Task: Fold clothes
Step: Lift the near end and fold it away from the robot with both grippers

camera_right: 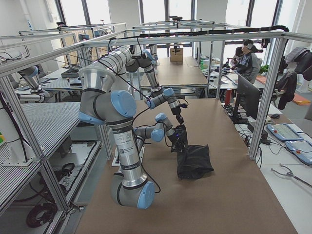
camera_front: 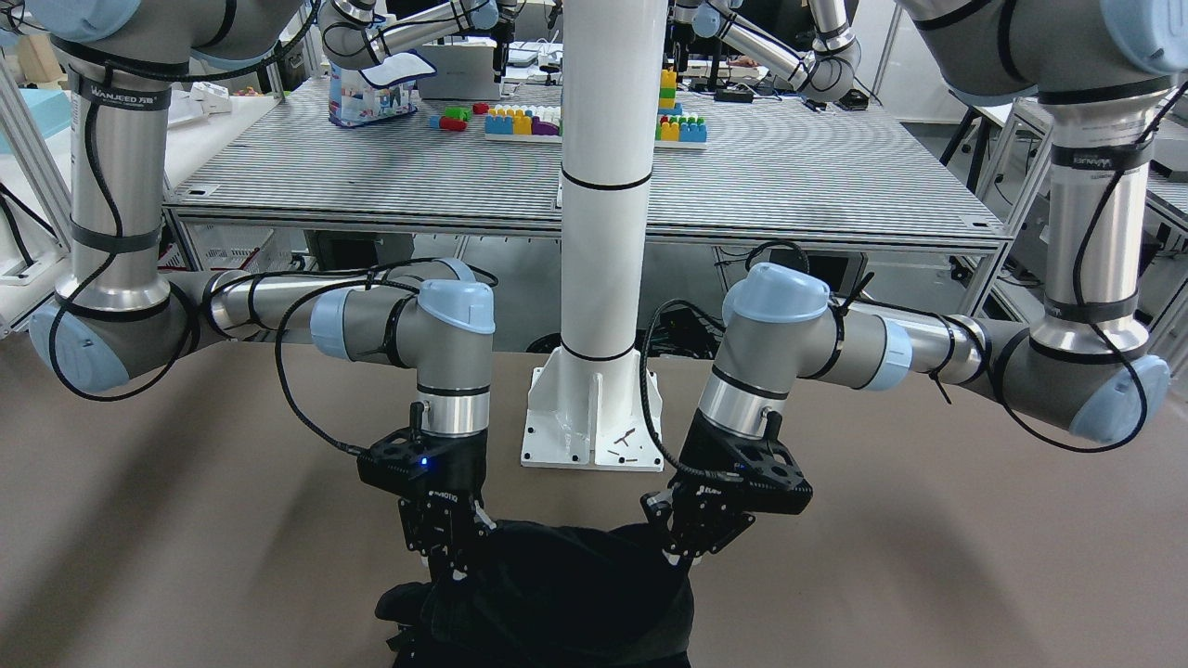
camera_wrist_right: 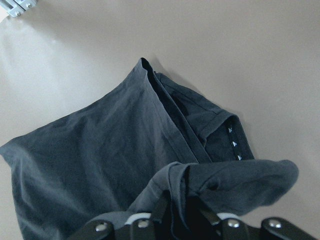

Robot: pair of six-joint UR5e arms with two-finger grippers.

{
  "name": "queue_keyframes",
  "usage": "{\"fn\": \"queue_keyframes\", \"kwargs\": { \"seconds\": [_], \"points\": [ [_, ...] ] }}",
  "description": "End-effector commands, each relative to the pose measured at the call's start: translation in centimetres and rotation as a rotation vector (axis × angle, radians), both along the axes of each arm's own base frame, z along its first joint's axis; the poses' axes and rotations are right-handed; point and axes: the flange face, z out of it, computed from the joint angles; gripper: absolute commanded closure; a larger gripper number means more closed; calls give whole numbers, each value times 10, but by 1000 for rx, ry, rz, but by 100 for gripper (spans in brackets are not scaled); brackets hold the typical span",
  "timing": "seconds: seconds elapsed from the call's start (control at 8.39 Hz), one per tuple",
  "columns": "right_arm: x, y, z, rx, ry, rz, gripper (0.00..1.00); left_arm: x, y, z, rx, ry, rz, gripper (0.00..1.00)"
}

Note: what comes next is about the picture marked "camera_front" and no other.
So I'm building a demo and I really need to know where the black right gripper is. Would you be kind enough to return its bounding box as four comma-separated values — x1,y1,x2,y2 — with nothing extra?
358,427,497,581

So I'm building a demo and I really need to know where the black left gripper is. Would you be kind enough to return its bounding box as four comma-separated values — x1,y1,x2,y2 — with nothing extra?
642,412,814,566

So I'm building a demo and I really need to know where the black t-shirt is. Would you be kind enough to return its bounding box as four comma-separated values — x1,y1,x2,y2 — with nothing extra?
375,519,695,667

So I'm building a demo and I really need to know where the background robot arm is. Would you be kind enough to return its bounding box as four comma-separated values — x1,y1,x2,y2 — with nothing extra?
316,1,501,71

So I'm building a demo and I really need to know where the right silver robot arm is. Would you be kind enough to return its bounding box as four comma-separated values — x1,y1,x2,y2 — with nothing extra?
4,1,497,580

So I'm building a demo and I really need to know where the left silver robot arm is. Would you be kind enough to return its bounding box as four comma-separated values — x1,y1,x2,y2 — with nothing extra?
642,1,1184,566

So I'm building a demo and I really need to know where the white mounting column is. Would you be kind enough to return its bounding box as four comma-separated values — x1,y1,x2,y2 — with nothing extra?
522,1,669,472

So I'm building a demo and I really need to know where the white plastic basket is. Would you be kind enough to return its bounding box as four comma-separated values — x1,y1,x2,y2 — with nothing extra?
187,225,291,275

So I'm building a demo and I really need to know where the colourful toy block set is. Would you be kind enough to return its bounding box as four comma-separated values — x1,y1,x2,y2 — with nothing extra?
426,69,709,149

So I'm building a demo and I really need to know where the blue white pouch bag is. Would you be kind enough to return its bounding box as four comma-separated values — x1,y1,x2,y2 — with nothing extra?
328,51,437,128

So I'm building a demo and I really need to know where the striped aluminium frame table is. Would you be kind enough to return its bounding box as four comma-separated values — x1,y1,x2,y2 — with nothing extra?
162,74,1013,370

